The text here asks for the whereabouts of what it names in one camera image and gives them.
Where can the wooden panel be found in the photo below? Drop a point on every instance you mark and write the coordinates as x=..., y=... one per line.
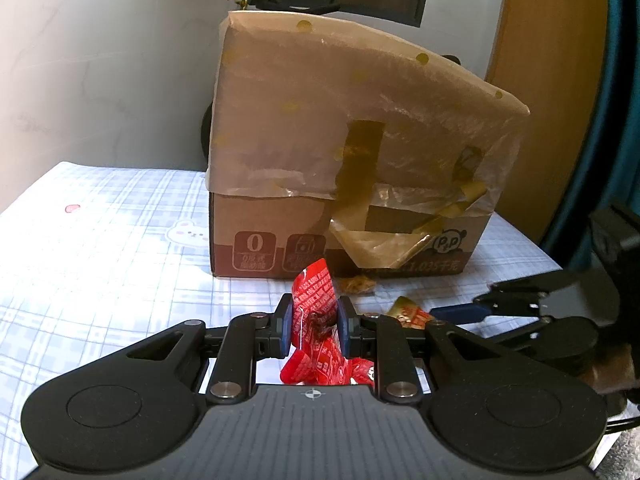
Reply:
x=550, y=85

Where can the orange yellow snack packet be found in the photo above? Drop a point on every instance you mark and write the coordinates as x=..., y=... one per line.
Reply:
x=410, y=314

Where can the light plaid tablecloth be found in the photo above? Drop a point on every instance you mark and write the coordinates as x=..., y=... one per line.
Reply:
x=100, y=270

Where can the brown cardboard box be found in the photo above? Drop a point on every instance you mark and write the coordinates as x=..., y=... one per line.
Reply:
x=240, y=220

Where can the person's right hand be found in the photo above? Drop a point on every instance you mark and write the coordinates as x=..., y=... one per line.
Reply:
x=612, y=372

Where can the red snack packet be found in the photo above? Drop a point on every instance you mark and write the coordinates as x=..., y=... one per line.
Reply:
x=312, y=295
x=362, y=372
x=310, y=367

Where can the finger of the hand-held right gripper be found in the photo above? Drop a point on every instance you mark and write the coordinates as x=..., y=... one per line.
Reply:
x=515, y=297
x=525, y=331

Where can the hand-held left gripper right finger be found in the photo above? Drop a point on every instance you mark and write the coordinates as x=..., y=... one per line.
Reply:
x=345, y=330

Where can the brown snack piece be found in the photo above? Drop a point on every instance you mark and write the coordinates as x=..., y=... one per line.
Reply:
x=357, y=285

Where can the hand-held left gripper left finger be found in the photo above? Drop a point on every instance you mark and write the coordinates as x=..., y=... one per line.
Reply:
x=286, y=325

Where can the blue curtain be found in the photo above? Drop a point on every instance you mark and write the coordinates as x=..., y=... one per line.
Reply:
x=620, y=110

